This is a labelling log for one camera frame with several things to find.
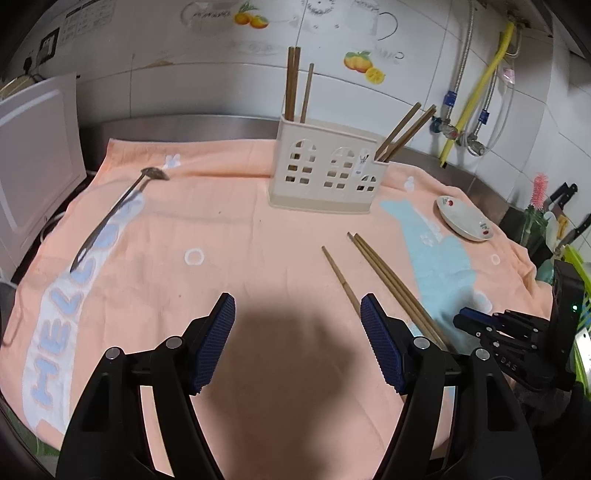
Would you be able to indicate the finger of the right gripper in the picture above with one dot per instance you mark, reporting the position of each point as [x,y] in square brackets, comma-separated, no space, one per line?
[481,325]

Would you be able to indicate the pink bottle brush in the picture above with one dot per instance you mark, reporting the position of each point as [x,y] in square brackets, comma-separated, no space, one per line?
[540,185]

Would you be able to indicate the metal slotted spoon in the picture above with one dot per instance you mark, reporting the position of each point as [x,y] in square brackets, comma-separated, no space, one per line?
[148,173]

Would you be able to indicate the wall power socket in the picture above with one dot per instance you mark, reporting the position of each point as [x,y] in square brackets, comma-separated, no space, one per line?
[47,47]

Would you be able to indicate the brown wooden chopstick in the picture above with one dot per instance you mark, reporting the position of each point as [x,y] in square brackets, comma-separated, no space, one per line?
[307,93]
[406,290]
[294,68]
[289,83]
[397,295]
[407,135]
[397,129]
[342,281]

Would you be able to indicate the metal gas valve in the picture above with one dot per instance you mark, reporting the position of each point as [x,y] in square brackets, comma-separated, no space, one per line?
[444,127]

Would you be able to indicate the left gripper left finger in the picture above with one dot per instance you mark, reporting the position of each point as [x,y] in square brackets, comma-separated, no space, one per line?
[194,361]

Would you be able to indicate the green glass bottle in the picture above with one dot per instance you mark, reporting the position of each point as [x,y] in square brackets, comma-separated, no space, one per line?
[533,229]

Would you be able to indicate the black handled knife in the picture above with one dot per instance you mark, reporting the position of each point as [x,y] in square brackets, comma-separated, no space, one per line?
[561,196]

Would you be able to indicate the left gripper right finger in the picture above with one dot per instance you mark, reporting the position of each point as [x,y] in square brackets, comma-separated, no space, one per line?
[407,362]

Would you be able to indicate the beige plastic utensil holder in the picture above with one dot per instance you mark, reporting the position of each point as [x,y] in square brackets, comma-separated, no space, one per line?
[325,167]

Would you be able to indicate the white strawberry saucer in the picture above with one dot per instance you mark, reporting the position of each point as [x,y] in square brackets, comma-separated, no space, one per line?
[464,219]

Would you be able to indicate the green plastic rack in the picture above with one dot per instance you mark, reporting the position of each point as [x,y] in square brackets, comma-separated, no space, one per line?
[581,348]

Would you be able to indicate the peach printed towel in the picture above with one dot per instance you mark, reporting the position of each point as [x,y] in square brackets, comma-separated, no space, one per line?
[298,393]

